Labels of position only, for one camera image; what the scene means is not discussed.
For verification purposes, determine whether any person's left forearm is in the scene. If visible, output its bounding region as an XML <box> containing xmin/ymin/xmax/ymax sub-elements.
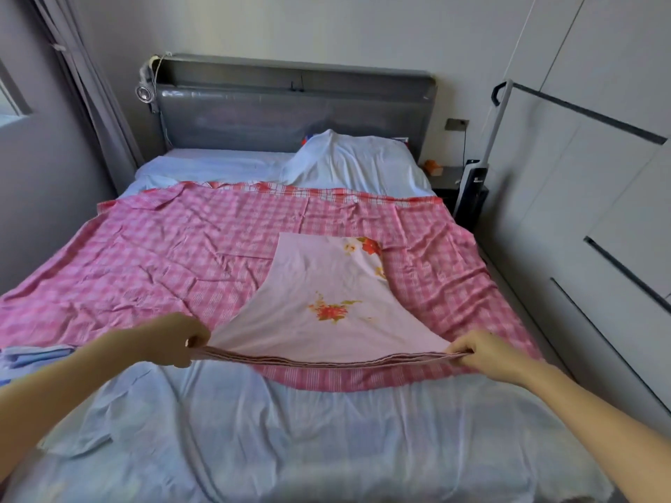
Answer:
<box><xmin>0</xmin><ymin>340</ymin><xmax>148</xmax><ymax>483</ymax></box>

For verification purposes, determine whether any grey padded headboard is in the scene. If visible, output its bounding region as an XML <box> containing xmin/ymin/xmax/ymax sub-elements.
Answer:
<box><xmin>151</xmin><ymin>53</ymin><xmax>440</xmax><ymax>164</ymax></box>

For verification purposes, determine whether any clip-on bed lamp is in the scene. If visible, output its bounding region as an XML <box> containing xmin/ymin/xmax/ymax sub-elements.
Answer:
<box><xmin>133</xmin><ymin>54</ymin><xmax>175</xmax><ymax>107</ymax></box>

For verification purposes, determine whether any person's left hand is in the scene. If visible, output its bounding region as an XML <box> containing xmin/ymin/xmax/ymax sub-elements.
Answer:
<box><xmin>122</xmin><ymin>311</ymin><xmax>213</xmax><ymax>371</ymax></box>

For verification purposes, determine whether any white wardrobe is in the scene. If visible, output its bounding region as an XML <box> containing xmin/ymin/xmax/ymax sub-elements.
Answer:
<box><xmin>476</xmin><ymin>0</ymin><xmax>671</xmax><ymax>438</ymax></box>

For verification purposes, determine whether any dark nightstand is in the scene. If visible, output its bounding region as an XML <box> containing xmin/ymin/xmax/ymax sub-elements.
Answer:
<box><xmin>428</xmin><ymin>163</ymin><xmax>490</xmax><ymax>233</ymax></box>

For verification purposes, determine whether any person's right forearm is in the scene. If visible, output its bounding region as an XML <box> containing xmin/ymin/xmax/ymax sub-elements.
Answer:
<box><xmin>519</xmin><ymin>363</ymin><xmax>671</xmax><ymax>503</ymax></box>

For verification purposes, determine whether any white pillow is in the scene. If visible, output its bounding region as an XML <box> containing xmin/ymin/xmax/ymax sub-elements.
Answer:
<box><xmin>277</xmin><ymin>127</ymin><xmax>438</xmax><ymax>201</ymax></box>

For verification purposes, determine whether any white bed sheet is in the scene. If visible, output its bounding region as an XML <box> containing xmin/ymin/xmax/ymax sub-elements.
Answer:
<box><xmin>0</xmin><ymin>147</ymin><xmax>622</xmax><ymax>503</ymax></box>

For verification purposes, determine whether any white framed window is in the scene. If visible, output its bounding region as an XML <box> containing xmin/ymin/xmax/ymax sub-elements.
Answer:
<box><xmin>0</xmin><ymin>57</ymin><xmax>34</xmax><ymax>128</ymax></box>

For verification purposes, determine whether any pink gingham sheet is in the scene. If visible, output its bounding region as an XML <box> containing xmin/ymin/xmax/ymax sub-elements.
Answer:
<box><xmin>0</xmin><ymin>180</ymin><xmax>547</xmax><ymax>395</ymax></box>

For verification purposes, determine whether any grey curtain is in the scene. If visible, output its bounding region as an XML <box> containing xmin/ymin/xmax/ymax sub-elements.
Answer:
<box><xmin>25</xmin><ymin>0</ymin><xmax>145</xmax><ymax>197</ymax></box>

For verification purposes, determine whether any person's right hand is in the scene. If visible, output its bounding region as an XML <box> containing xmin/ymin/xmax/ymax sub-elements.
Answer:
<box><xmin>447</xmin><ymin>328</ymin><xmax>543</xmax><ymax>391</ymax></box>

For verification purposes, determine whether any black white standing device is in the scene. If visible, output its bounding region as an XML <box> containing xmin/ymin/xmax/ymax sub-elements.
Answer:
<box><xmin>452</xmin><ymin>159</ymin><xmax>492</xmax><ymax>233</ymax></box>

